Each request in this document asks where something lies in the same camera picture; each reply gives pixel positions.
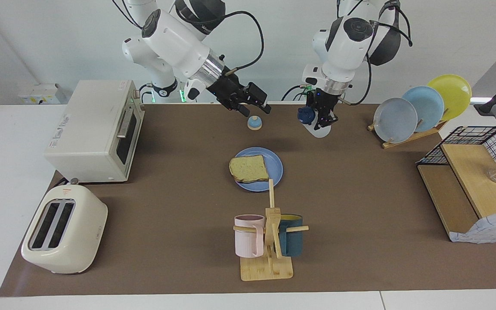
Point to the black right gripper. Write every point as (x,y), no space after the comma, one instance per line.
(230,90)

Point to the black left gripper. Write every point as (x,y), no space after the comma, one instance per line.
(322,101)

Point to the toast bread slice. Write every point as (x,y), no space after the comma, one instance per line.
(250,168)

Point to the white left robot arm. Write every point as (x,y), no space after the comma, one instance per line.
(347,43)

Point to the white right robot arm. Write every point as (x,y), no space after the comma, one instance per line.
(175,38)

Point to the pale grey-blue plate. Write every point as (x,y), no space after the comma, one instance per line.
(394,120)

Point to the blue round plate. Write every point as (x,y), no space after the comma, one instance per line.
(274,168)

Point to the wooden plate rack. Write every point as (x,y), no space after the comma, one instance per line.
(407,140)

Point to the light blue plate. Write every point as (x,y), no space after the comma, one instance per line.
(429,107)

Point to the yellow plate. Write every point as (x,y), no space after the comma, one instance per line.
(454,94)

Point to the small blue call bell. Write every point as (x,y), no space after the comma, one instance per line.
(254,123)

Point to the brown table mat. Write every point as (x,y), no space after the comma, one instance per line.
(166,150)

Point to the teal mug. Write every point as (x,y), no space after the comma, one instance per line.
(293,241)

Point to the pink mug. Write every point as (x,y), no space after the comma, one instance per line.
(248,241)

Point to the wooden mug tree stand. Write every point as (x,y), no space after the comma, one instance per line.
(265,269)

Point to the white toaster oven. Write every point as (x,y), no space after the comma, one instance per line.
(84,129)

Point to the white patterned cloth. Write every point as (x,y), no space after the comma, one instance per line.
(489,230)

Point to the cream two-slot toaster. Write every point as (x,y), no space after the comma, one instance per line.
(82,232)

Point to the white wall power box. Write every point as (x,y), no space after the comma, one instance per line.
(41,94)

